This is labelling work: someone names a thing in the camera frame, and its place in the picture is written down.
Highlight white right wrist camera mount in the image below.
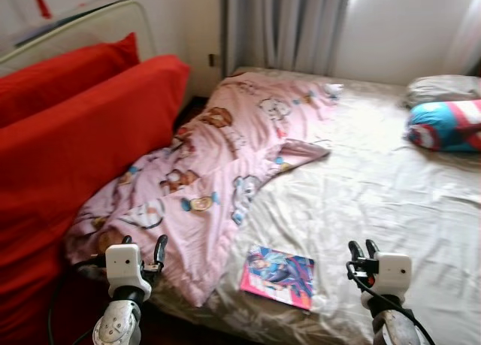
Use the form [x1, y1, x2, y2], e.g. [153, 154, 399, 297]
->
[374, 253, 413, 298]

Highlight pink cartoon print blanket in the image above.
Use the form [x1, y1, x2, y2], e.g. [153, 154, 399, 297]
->
[64, 74, 344, 308]

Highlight thick red cushion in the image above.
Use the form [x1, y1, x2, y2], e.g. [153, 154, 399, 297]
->
[0, 55, 191, 345]

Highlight thin red cushion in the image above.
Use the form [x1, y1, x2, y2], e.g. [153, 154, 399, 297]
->
[0, 32, 141, 128]

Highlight colourful comic book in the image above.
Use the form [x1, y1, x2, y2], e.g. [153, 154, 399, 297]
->
[240, 246, 316, 310]

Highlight grey padded headboard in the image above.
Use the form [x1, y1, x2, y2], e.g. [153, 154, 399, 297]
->
[0, 0, 157, 79]

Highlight red tassel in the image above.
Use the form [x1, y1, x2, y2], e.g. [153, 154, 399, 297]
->
[29, 0, 53, 20]

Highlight grey pleated curtain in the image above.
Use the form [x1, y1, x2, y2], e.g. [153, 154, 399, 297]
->
[223, 0, 351, 74]

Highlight beige leaf-print bed sheet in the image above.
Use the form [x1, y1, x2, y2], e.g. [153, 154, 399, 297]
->
[143, 65, 481, 345]

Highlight red white blue bolster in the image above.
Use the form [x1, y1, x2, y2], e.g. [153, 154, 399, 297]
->
[407, 99, 481, 153]

